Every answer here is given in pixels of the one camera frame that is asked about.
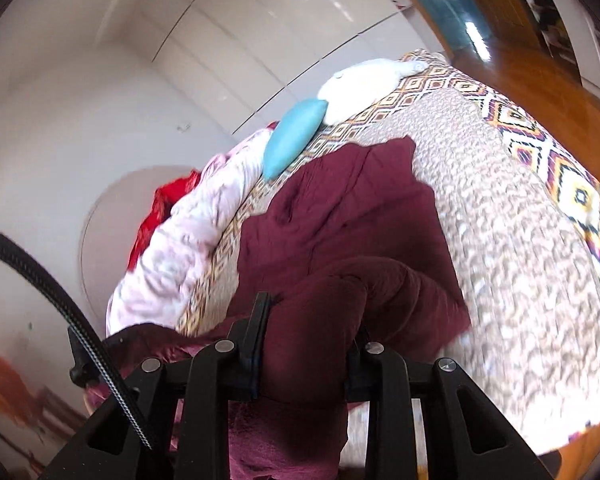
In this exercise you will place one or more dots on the glossy cream wardrobe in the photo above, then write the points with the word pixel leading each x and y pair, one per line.
pixel 245 62

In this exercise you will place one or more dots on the maroon quilted down jacket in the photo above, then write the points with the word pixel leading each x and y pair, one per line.
pixel 350 244

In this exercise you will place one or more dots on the beige patterned bedspread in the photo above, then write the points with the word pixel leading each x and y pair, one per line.
pixel 521 218

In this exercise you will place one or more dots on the beige rounded headboard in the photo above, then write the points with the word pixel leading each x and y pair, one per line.
pixel 110 231

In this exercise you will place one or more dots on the teal glass door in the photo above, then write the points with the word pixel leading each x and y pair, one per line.
pixel 460 23

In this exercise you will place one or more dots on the white plush pillow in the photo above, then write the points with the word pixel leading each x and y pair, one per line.
pixel 352 90

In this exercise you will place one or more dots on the red blanket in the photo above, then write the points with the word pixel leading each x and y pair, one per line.
pixel 164 199

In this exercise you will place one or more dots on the pink floral duvet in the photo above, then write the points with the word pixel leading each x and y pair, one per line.
pixel 179 252

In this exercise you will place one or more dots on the turquoise pillow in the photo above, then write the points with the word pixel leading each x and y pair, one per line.
pixel 292 134

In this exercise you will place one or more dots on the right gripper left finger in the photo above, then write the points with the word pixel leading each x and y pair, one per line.
pixel 168 420

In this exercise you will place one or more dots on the cream shelf unit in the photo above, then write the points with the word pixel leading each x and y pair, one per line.
pixel 567 26

